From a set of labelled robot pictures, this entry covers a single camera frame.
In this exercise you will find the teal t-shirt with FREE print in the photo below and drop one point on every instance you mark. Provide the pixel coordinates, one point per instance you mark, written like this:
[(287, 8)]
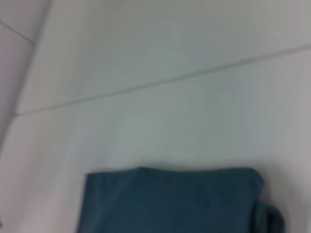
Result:
[(170, 201)]

